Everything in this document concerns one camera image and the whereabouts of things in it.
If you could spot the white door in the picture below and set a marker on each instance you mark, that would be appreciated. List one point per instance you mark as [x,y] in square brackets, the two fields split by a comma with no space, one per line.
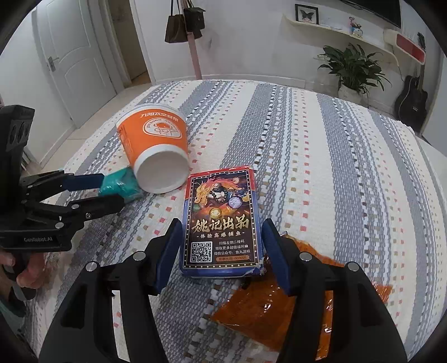
[76,52]

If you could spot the white bed mattress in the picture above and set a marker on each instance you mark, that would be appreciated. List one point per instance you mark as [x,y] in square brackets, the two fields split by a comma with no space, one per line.
[436,153]

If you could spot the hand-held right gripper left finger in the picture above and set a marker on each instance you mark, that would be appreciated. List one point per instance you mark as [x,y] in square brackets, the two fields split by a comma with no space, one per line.
[171,251]

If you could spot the pink coat rack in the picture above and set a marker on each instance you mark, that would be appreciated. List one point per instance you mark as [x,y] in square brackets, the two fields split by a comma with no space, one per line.
[195,56]

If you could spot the orange paper cup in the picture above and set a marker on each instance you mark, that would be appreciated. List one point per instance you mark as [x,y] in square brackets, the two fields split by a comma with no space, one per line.
[153,136]

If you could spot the black handbag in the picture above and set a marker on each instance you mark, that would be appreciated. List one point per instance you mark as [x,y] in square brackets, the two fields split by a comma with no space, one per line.
[195,19]

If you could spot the playing card box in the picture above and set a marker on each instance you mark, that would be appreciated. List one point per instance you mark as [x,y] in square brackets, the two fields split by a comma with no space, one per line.
[223,223]

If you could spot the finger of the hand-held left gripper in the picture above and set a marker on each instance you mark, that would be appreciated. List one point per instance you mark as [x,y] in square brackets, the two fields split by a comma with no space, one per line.
[83,182]
[101,206]

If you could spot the teal snack packet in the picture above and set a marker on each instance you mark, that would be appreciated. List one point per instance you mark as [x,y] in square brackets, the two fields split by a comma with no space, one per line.
[122,185]

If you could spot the framed butterfly picture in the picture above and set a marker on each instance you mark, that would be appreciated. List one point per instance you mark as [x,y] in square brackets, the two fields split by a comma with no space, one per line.
[306,14]

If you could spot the curved white wall shelf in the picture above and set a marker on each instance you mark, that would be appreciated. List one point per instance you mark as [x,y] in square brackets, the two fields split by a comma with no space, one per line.
[331,29]

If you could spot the person's left hand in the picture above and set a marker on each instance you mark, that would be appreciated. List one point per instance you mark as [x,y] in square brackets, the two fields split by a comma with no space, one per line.
[33,275]

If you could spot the striped knitted blanket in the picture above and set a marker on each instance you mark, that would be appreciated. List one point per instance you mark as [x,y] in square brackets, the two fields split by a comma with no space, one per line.
[314,157]

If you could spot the orange sauce packet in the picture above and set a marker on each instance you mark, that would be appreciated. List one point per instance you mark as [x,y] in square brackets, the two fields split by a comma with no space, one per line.
[251,314]

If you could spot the black wall television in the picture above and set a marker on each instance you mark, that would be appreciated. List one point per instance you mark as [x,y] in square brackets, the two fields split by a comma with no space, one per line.
[384,10]

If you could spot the black acoustic guitar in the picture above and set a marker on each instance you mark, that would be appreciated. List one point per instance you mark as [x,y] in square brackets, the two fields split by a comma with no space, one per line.
[412,101]

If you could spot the potted green plant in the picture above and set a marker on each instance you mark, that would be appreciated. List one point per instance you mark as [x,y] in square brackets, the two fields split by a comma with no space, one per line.
[349,66]

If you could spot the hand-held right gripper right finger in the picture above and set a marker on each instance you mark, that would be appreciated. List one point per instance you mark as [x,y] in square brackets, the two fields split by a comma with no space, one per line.
[276,251]

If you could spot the brown handbag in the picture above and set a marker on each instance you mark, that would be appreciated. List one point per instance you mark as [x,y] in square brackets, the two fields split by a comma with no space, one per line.
[174,28]

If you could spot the small cartoon figurine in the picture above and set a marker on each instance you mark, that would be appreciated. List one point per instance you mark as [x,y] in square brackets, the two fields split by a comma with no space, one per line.
[355,28]

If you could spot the red white box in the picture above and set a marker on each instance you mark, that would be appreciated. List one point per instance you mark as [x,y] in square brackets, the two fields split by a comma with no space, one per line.
[412,49]

